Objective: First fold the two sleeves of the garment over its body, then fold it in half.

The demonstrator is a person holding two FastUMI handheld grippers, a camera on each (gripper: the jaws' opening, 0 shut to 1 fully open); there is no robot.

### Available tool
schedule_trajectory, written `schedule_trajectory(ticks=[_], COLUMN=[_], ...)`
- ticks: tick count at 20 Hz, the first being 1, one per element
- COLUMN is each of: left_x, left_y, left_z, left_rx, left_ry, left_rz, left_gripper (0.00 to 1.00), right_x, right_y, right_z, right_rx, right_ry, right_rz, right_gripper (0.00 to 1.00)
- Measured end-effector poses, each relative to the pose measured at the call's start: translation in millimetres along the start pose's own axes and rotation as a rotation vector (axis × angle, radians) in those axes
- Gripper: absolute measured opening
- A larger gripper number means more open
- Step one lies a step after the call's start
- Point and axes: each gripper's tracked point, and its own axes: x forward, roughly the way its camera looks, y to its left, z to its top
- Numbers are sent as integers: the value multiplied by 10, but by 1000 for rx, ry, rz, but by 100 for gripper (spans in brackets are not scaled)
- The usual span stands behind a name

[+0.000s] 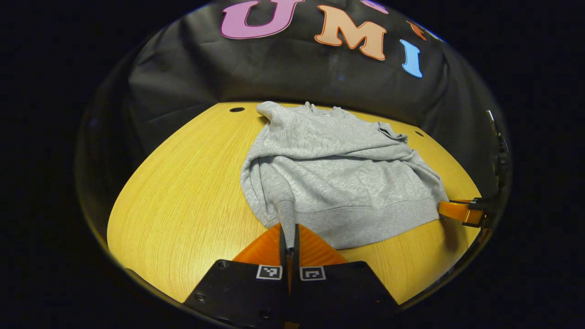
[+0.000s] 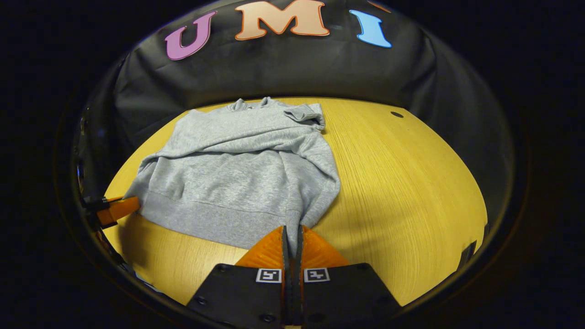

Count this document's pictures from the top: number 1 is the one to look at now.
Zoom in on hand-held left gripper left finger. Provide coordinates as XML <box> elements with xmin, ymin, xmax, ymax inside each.
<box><xmin>183</xmin><ymin>223</ymin><xmax>291</xmax><ymax>328</ymax></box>

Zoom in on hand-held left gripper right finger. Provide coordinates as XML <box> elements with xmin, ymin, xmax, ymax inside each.
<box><xmin>290</xmin><ymin>223</ymin><xmax>399</xmax><ymax>328</ymax></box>

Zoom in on grey sweatshirt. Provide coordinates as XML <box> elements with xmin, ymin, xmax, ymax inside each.
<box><xmin>240</xmin><ymin>101</ymin><xmax>449</xmax><ymax>250</ymax></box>

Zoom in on black backdrop cloth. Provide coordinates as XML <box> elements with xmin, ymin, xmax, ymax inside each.
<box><xmin>75</xmin><ymin>0</ymin><xmax>508</xmax><ymax>202</ymax></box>

